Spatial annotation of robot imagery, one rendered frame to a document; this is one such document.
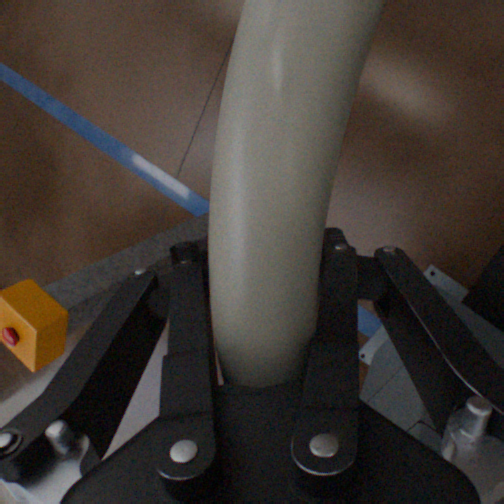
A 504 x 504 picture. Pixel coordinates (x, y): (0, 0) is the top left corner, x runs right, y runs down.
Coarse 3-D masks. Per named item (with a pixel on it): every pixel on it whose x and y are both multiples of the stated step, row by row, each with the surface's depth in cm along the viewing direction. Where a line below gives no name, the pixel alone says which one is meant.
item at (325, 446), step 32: (352, 256) 15; (352, 288) 13; (320, 320) 11; (352, 320) 11; (320, 352) 9; (352, 352) 9; (320, 384) 8; (352, 384) 8; (320, 416) 7; (352, 416) 7; (320, 448) 7; (352, 448) 6; (320, 480) 6; (352, 480) 6
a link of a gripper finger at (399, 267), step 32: (384, 256) 15; (416, 288) 12; (384, 320) 14; (416, 320) 11; (448, 320) 11; (416, 352) 11; (448, 352) 9; (480, 352) 9; (416, 384) 11; (448, 384) 9; (480, 384) 8; (448, 416) 9
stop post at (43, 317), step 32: (192, 224) 116; (128, 256) 92; (160, 256) 97; (32, 288) 69; (64, 288) 76; (96, 288) 79; (0, 320) 67; (32, 320) 64; (64, 320) 68; (32, 352) 65
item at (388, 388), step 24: (456, 288) 132; (456, 312) 124; (384, 336) 150; (480, 336) 117; (384, 360) 132; (384, 384) 113; (408, 384) 94; (384, 408) 99; (408, 408) 84; (408, 432) 75; (432, 432) 72
